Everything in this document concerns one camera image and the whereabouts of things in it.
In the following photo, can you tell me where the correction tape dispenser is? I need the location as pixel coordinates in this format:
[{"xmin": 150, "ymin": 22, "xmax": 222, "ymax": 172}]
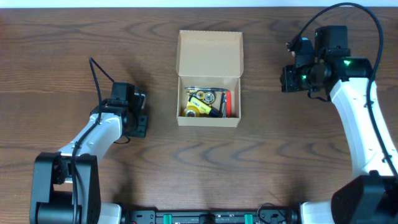
[{"xmin": 188, "ymin": 90, "xmax": 216, "ymax": 105}]

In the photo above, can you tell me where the yellow highlighter marker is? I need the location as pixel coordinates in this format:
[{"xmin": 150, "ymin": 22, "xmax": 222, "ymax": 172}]
[{"xmin": 188, "ymin": 95, "xmax": 219, "ymax": 118}]

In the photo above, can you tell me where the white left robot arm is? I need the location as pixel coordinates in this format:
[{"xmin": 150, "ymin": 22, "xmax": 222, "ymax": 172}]
[{"xmin": 29, "ymin": 82, "xmax": 147, "ymax": 224}]

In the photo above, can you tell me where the black pen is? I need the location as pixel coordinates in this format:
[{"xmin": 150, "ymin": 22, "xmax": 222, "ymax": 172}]
[{"xmin": 184, "ymin": 86, "xmax": 229, "ymax": 92}]

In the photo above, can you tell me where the red black stapler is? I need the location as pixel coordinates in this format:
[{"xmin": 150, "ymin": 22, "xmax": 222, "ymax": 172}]
[{"xmin": 219, "ymin": 91, "xmax": 232, "ymax": 118}]

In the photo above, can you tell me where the brown cardboard box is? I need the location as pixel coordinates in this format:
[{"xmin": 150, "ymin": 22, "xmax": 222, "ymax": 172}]
[{"xmin": 176, "ymin": 30, "xmax": 244, "ymax": 128}]

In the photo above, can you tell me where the yellow sticky note pad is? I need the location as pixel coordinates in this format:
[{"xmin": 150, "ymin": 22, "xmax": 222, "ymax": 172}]
[{"xmin": 186, "ymin": 96, "xmax": 193, "ymax": 108}]

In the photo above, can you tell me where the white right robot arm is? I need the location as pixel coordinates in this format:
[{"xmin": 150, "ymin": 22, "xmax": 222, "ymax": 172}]
[{"xmin": 280, "ymin": 26, "xmax": 397, "ymax": 223}]

